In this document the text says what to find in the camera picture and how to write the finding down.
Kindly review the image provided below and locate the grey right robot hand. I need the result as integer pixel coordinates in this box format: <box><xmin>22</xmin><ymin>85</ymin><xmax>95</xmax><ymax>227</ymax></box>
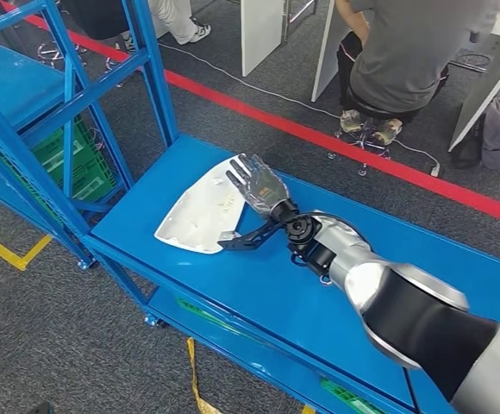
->
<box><xmin>225</xmin><ymin>153</ymin><xmax>293</xmax><ymax>222</ymax></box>

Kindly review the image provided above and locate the white plastic shell part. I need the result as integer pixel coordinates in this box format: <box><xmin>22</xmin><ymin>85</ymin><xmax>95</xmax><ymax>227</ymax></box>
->
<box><xmin>153</xmin><ymin>154</ymin><xmax>251</xmax><ymax>255</ymax></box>

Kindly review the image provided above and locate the blue low shelf platform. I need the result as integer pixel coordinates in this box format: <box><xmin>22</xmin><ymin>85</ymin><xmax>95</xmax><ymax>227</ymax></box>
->
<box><xmin>82</xmin><ymin>133</ymin><xmax>500</xmax><ymax>414</ymax></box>

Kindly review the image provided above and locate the white desk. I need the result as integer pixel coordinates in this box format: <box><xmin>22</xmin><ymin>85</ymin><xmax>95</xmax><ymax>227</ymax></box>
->
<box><xmin>310</xmin><ymin>0</ymin><xmax>500</xmax><ymax>154</ymax></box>

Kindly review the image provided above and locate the white desk panel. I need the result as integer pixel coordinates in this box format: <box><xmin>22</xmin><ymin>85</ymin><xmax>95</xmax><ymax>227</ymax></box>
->
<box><xmin>239</xmin><ymin>0</ymin><xmax>286</xmax><ymax>78</ymax></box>

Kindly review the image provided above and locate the black stool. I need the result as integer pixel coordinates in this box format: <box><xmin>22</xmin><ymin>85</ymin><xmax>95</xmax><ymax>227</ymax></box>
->
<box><xmin>326</xmin><ymin>79</ymin><xmax>450</xmax><ymax>179</ymax></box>

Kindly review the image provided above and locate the green plastic crate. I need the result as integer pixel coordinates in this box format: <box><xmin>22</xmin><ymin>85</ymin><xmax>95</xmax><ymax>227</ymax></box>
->
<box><xmin>26</xmin><ymin>116</ymin><xmax>118</xmax><ymax>225</ymax></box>

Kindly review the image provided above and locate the seated person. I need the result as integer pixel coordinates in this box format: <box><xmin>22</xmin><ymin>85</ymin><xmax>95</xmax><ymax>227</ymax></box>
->
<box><xmin>334</xmin><ymin>0</ymin><xmax>500</xmax><ymax>147</ymax></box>

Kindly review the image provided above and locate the grey backpack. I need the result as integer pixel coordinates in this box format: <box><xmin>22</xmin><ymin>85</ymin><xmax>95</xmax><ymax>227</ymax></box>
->
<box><xmin>449</xmin><ymin>94</ymin><xmax>500</xmax><ymax>172</ymax></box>

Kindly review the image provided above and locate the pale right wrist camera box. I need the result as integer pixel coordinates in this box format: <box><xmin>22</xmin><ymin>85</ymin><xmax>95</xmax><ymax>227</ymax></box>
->
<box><xmin>218</xmin><ymin>216</ymin><xmax>296</xmax><ymax>253</ymax></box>

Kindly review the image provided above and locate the yellow strap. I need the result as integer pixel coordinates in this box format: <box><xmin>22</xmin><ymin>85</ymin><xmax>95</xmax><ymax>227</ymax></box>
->
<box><xmin>186</xmin><ymin>336</ymin><xmax>224</xmax><ymax>414</ymax></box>

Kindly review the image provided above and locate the white floor cable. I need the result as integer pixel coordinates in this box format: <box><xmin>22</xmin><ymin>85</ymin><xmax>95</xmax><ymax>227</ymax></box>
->
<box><xmin>158</xmin><ymin>41</ymin><xmax>442</xmax><ymax>178</ymax></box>

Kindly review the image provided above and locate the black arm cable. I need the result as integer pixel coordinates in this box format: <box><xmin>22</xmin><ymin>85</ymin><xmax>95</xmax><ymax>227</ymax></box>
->
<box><xmin>402</xmin><ymin>368</ymin><xmax>423</xmax><ymax>414</ymax></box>

